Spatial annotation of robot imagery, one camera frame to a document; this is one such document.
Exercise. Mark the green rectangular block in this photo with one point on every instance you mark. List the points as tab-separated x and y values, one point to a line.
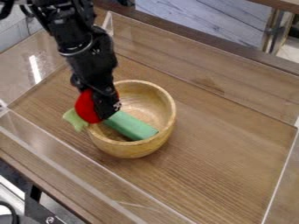
130	126

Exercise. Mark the metal table leg background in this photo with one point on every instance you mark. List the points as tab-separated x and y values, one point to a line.
276	30

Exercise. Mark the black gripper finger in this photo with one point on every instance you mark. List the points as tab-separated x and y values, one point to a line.
107	103
80	83

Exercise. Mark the red plush fruit green leaf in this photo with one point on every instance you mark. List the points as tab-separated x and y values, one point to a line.
81	115

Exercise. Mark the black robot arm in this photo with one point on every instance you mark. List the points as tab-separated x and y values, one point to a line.
83	43

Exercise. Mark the wooden bowl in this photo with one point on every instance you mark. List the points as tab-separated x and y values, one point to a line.
148	103

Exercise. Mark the black table frame bracket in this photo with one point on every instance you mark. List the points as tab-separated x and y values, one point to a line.
35	210

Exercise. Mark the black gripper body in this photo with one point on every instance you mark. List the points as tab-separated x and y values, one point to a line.
93	59

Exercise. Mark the clear acrylic corner bracket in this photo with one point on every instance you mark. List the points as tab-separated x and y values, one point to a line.
107	26

